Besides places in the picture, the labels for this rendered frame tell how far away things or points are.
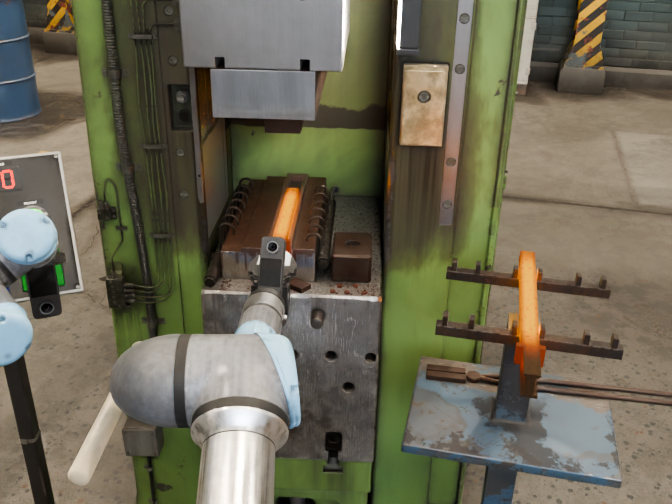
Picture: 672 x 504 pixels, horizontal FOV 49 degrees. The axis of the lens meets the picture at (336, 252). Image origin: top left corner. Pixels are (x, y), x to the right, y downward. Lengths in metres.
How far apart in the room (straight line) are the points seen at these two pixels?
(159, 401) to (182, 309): 0.95
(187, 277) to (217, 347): 0.90
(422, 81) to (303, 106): 0.26
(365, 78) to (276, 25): 0.55
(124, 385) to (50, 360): 2.16
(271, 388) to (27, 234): 0.40
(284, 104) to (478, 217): 0.53
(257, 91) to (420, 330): 0.72
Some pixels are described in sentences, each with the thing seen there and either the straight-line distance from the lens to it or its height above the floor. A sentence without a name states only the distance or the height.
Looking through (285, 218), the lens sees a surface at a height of 1.01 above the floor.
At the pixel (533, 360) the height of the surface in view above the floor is 1.02.
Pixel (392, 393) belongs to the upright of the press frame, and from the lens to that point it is 1.92.
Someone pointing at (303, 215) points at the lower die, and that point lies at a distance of 1.71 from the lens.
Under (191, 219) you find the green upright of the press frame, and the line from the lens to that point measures 1.72.
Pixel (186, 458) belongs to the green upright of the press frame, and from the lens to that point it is 2.13.
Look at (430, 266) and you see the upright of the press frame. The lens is 1.73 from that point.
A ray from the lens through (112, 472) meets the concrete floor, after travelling 2.53.
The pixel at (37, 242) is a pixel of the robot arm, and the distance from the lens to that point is 1.07.
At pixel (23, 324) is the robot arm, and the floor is 1.20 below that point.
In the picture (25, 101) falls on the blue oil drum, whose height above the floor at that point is 0.13.
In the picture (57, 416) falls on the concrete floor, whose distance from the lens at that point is 2.80.
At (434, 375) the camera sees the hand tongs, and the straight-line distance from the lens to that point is 1.60.
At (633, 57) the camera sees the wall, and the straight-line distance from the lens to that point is 7.49.
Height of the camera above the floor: 1.69
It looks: 27 degrees down
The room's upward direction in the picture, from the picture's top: 1 degrees clockwise
